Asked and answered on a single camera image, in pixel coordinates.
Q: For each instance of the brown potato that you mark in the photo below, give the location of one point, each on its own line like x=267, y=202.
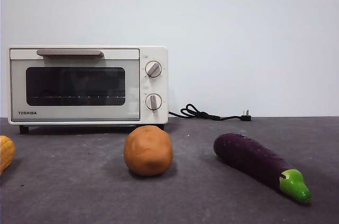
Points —
x=148, y=152

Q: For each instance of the purple eggplant green stem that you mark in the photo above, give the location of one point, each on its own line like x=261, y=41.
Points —
x=251, y=160

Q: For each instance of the yellow corn cob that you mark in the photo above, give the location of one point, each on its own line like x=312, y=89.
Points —
x=6, y=155

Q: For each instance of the beige round oven knob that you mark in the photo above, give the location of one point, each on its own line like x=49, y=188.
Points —
x=153, y=102
x=153, y=69

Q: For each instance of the white Toshiba toaster oven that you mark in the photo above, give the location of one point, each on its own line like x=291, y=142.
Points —
x=156, y=86

